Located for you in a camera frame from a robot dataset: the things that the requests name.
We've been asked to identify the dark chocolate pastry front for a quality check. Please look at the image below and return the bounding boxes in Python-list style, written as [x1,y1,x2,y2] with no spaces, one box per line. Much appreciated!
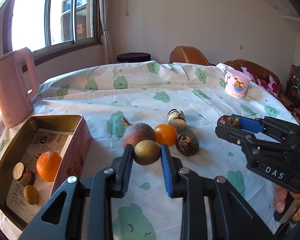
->
[217,115,241,128]

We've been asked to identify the dark chocolate walnut pastry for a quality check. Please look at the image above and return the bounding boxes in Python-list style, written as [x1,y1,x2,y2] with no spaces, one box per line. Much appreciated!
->
[175,134,199,157]

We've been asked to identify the crumb-topped layered cake cup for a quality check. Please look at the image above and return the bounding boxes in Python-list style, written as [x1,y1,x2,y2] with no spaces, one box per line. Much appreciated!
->
[12,162,35,186]

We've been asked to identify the small cake cup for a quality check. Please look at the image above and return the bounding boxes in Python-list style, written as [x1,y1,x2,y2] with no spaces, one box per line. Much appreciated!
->
[167,109,186,132]

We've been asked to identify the round longan fruit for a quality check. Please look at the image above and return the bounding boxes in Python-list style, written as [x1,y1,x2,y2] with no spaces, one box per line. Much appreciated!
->
[134,140,160,165]

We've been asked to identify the smooth orange tomato-like fruit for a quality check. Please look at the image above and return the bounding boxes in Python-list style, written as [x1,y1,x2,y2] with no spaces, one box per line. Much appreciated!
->
[154,124,178,146]

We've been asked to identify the large reddish-brown round fruit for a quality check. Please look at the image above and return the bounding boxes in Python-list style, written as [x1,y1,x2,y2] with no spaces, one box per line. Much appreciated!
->
[121,117,156,148]

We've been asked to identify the right human hand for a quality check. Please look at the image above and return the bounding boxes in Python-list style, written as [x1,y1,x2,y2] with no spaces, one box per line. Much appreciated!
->
[273,185,300,220]

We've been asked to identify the pink floral cushion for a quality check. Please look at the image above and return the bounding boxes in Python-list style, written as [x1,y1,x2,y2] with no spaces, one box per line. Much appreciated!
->
[241,67,279,98]

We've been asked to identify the small yellow-brown longan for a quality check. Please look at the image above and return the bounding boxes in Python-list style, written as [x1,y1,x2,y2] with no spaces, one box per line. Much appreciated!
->
[23,185,39,205]

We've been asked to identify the pink cartoon cat cup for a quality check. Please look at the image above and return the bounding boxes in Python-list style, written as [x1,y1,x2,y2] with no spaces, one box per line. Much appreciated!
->
[225,69,251,99]

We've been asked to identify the textured mandarin orange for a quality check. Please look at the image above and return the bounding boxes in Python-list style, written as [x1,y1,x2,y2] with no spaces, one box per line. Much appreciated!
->
[36,151,62,183]

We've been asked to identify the brown leather sofa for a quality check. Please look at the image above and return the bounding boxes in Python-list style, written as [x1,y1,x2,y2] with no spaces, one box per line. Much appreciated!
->
[224,59,296,111]

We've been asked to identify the pink metal tin box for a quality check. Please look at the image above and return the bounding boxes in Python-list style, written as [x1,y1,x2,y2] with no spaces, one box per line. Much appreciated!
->
[0,114,92,230]

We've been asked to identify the brown leather chair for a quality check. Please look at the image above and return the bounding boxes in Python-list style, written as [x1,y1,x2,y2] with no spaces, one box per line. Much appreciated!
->
[170,46,210,66]

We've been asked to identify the white green-cloud tablecloth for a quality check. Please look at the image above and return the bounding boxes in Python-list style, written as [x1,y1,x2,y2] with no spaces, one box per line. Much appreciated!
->
[33,61,294,231]

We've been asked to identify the pink electric kettle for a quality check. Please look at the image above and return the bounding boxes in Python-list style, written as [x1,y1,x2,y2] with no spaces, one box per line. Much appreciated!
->
[0,47,39,128]

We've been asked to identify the round dark stool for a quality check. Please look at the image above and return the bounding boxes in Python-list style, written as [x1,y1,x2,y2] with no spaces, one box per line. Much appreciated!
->
[116,53,151,63]

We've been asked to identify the brown framed window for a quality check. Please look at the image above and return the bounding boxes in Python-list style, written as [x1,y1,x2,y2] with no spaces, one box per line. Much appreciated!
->
[0,0,101,63]

